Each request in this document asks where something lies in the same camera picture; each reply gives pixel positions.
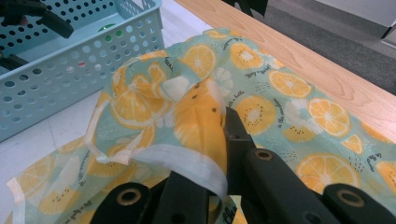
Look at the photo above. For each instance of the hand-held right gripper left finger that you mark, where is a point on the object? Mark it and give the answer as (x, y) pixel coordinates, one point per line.
(183, 202)

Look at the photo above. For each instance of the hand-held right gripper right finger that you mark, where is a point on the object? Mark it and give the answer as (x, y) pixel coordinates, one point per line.
(236, 146)

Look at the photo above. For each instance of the lemon print fabric bag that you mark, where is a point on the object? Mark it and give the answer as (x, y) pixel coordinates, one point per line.
(199, 124)

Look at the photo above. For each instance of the red and white packet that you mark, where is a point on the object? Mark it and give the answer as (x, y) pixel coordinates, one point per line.
(81, 64)

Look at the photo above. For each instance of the small green item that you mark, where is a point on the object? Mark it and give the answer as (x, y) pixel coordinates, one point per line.
(107, 29)

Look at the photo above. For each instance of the light blue perforated plastic basket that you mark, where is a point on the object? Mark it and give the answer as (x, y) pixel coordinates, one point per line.
(56, 90)

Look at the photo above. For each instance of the black stand legs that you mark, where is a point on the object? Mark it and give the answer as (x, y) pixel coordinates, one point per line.
(252, 6)

